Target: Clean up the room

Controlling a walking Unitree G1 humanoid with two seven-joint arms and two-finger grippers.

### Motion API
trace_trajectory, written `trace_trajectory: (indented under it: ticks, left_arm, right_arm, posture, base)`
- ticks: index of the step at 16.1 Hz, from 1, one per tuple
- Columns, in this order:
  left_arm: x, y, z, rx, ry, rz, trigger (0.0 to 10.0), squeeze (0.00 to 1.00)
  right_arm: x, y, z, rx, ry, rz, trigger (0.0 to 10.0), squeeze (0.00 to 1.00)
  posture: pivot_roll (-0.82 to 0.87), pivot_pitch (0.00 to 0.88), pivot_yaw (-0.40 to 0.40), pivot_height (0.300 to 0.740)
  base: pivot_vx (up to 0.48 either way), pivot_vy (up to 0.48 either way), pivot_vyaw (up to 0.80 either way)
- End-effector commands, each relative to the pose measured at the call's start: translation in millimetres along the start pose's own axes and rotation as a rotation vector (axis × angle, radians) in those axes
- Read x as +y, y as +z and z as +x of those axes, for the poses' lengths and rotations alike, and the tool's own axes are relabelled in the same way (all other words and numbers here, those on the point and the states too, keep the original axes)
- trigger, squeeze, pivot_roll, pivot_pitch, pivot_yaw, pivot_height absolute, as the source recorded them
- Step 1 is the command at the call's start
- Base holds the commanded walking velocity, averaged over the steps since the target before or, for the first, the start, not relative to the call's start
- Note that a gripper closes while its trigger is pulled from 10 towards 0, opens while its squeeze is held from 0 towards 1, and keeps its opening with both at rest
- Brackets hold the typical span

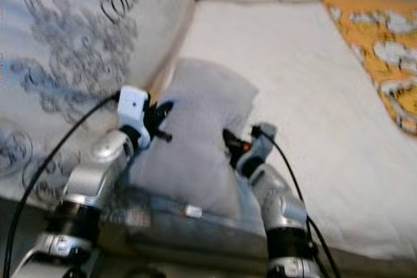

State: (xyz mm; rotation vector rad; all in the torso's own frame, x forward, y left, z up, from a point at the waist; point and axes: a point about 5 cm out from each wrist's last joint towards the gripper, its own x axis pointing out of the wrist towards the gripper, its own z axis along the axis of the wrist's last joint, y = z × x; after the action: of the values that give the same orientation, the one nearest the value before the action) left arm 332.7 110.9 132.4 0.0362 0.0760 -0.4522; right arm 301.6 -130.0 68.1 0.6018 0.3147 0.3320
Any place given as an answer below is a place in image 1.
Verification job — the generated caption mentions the grey pillow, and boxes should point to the grey pillow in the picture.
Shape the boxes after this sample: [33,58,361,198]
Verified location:
[127,59,259,220]

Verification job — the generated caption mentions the yellow cartoon print blanket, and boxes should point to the yellow cartoon print blanket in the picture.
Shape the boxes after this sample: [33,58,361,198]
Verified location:
[323,0,417,137]

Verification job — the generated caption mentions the white quilted mattress pad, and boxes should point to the white quilted mattress pad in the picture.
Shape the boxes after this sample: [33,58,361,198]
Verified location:
[173,0,417,263]

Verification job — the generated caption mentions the grey quilted mattress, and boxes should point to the grey quilted mattress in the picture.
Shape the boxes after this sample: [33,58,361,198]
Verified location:
[104,190,268,259]

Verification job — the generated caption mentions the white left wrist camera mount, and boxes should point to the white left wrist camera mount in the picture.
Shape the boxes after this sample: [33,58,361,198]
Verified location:
[117,86,151,148]

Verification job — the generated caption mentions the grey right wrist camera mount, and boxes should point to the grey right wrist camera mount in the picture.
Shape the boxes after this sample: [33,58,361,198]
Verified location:
[254,123,278,168]

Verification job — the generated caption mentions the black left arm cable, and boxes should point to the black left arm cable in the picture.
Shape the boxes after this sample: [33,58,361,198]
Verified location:
[3,92,122,278]

